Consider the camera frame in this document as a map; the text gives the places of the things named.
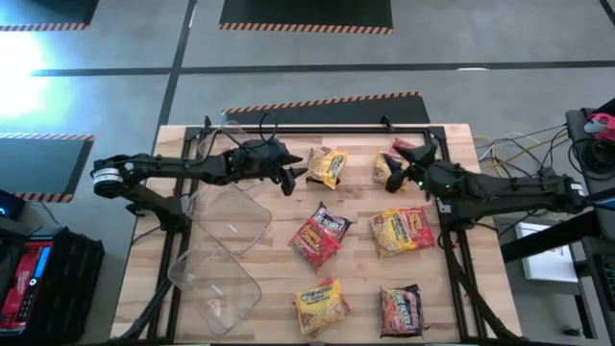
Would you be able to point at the yellow Maruchan noodle packet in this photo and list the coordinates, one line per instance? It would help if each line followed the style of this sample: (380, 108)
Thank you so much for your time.
(379, 168)
(389, 233)
(319, 307)
(329, 165)

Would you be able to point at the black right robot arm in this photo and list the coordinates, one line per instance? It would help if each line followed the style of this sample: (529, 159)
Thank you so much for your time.
(519, 190)

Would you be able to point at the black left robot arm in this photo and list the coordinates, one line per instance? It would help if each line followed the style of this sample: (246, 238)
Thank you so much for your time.
(192, 165)

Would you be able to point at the red black equipment unit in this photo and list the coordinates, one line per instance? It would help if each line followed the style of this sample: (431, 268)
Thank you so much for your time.
(24, 283)

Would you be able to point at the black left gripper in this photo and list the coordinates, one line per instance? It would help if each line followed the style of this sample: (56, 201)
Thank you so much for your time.
(259, 161)

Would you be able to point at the dark device with blue light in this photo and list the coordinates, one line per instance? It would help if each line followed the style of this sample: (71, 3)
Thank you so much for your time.
(9, 204)

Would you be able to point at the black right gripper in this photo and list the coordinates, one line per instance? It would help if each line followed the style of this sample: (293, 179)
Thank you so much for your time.
(439, 180)

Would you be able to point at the black frame clamp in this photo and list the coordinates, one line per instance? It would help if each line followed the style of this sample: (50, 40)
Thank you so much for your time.
(386, 121)
(207, 121)

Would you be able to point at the small black floor object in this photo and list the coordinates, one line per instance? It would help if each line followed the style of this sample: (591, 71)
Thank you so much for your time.
(572, 331)

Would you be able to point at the black aluminium table frame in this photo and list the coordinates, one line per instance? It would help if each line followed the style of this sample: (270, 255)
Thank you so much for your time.
(312, 130)

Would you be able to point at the clear plastic bin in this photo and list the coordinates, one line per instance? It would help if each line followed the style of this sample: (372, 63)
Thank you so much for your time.
(230, 221)
(216, 139)
(216, 288)

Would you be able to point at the grey side desk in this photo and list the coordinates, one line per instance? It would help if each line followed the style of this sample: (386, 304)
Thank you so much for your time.
(575, 122)

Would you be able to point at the black metal crossbar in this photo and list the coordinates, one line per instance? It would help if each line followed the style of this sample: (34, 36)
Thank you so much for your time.
(548, 238)

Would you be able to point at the black ribbed crate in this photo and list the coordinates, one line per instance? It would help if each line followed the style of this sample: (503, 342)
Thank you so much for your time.
(77, 283)

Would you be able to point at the black floor mat striped edge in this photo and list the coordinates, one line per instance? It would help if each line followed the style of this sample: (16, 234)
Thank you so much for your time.
(307, 14)
(336, 113)
(38, 165)
(43, 12)

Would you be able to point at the dark side desk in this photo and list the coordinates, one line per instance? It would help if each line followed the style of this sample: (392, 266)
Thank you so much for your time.
(596, 288)

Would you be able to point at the pink red handheld tool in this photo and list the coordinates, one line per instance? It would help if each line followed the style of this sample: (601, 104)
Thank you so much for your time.
(600, 124)

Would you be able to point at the white box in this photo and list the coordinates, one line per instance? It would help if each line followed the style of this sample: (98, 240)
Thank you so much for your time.
(548, 250)

